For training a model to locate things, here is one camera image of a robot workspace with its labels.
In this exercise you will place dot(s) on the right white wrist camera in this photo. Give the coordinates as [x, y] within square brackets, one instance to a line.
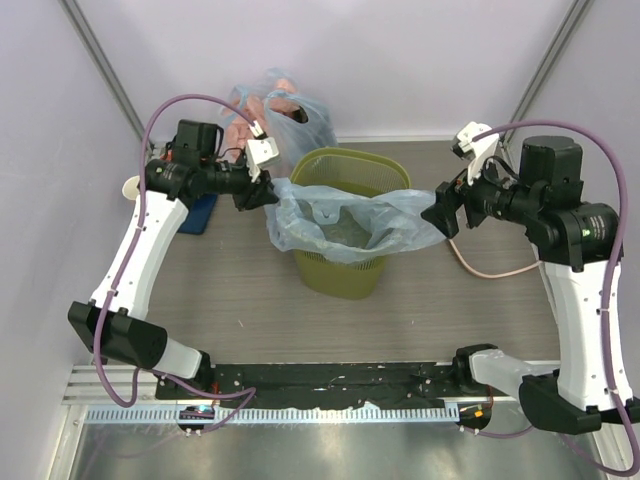
[476, 152]

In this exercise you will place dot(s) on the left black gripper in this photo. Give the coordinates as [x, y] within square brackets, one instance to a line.
[256, 195]

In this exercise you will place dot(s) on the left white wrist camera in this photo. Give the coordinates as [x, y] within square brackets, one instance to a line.
[261, 152]

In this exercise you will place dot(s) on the green trash bin pink rim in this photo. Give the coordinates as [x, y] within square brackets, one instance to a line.
[354, 172]

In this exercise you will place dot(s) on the bag filled with pink trash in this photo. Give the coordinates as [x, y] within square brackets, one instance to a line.
[299, 123]

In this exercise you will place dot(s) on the white slotted cable duct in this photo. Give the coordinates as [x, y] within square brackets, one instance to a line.
[193, 414]

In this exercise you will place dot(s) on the blue plastic bag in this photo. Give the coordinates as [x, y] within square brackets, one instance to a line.
[347, 228]

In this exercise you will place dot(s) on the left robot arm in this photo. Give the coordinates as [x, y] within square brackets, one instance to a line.
[113, 322]

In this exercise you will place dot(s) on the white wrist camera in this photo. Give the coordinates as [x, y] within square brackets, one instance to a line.
[476, 152]
[261, 152]

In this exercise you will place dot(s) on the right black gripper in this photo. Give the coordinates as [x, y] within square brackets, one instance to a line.
[442, 213]

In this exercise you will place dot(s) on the pink paper cup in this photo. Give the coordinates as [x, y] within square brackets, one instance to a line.
[130, 189]

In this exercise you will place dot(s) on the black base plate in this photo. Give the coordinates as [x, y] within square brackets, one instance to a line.
[337, 386]

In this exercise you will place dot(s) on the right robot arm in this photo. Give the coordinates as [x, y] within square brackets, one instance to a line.
[574, 240]

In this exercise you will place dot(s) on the dark blue mat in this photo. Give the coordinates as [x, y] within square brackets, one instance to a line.
[198, 217]

